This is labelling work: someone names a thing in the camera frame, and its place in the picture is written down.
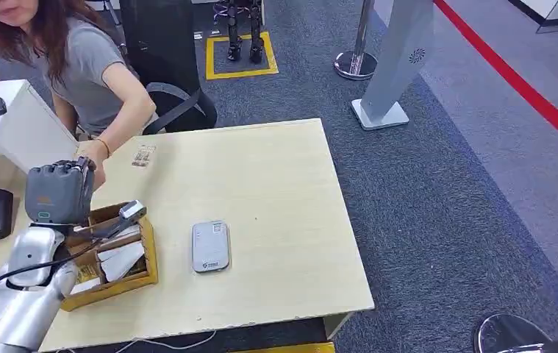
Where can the person's left hand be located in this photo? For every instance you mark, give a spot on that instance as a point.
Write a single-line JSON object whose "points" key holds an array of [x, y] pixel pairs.
{"points": [[94, 158]]}

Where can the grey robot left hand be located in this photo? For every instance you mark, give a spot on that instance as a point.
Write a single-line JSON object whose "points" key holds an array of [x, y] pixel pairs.
{"points": [[57, 192]]}

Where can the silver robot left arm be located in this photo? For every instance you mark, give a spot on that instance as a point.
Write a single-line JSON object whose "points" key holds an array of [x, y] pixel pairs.
{"points": [[20, 297]]}

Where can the white cabinet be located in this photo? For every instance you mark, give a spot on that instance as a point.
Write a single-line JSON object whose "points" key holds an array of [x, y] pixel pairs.
{"points": [[25, 131]]}

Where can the white card stack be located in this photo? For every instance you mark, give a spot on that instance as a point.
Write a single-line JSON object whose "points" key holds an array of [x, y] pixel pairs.
{"points": [[122, 234], [122, 260]]}

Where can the yellow printed card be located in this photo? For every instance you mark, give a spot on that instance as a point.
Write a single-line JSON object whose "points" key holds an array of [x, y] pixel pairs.
{"points": [[86, 275]]}

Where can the person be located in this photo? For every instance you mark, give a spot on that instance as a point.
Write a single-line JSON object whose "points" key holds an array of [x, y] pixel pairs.
{"points": [[84, 68]]}

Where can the wooden card box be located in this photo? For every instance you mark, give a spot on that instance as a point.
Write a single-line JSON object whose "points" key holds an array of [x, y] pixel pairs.
{"points": [[147, 263]]}

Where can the black office chair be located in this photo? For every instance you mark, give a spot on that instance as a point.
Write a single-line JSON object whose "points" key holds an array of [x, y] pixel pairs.
{"points": [[161, 44]]}

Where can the silver floor socket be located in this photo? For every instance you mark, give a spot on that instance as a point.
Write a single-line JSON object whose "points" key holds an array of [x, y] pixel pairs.
{"points": [[198, 35]]}

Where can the black robot legs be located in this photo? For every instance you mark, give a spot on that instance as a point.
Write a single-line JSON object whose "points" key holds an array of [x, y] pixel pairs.
{"points": [[255, 34]]}

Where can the yellow floor strip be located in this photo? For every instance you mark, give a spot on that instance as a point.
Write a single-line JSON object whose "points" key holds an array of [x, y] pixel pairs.
{"points": [[288, 348]]}

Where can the pale desk leg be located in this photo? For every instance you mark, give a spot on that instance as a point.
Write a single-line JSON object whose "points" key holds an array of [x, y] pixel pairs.
{"points": [[337, 325]]}

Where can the grey sign stand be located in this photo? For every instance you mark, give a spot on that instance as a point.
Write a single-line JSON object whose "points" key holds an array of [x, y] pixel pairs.
{"points": [[395, 58]]}

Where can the chrome round base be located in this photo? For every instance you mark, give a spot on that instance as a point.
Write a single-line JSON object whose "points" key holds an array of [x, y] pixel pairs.
{"points": [[507, 333]]}

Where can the white display plinth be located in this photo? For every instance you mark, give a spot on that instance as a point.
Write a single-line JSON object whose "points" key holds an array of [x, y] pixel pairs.
{"points": [[551, 9]]}

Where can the chrome stanchion post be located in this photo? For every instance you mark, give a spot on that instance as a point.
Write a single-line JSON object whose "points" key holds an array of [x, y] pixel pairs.
{"points": [[355, 63]]}

